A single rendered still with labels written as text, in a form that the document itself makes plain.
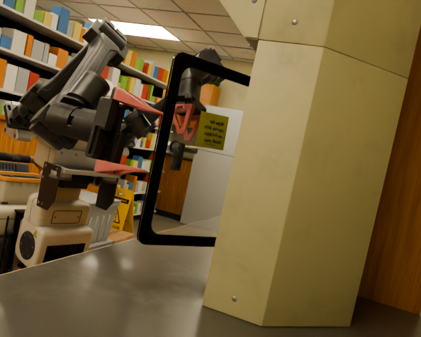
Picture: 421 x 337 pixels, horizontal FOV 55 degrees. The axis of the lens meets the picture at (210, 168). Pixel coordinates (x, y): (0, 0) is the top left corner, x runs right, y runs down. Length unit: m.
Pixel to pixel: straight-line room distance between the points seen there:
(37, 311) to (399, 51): 0.72
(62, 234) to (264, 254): 1.04
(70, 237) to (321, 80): 1.19
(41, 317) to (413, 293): 0.80
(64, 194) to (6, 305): 1.02
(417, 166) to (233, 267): 0.53
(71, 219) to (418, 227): 1.19
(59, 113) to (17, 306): 0.31
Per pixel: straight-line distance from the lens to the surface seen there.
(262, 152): 0.69
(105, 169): 0.67
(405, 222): 1.05
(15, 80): 3.66
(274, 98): 0.70
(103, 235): 3.29
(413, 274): 1.07
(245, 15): 0.75
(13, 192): 1.87
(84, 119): 0.71
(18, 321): 0.62
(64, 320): 0.63
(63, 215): 1.64
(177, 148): 0.83
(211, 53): 1.06
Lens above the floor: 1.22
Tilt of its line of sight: 3 degrees down
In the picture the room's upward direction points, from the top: 12 degrees clockwise
